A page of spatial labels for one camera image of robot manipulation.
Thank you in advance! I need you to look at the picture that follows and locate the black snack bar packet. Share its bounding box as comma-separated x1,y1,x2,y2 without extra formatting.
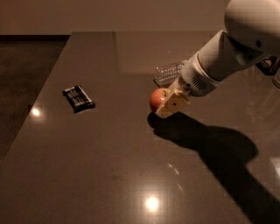
62,85,95,113

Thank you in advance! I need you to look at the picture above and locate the red apple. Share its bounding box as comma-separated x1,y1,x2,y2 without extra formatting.
150,88,170,113

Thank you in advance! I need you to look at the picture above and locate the clear plastic water bottle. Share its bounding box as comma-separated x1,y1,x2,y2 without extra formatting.
153,60,186,88

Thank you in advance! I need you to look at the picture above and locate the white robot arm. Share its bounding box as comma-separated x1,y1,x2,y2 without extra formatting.
150,0,280,118

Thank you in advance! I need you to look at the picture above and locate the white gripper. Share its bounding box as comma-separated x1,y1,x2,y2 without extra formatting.
156,53,221,118

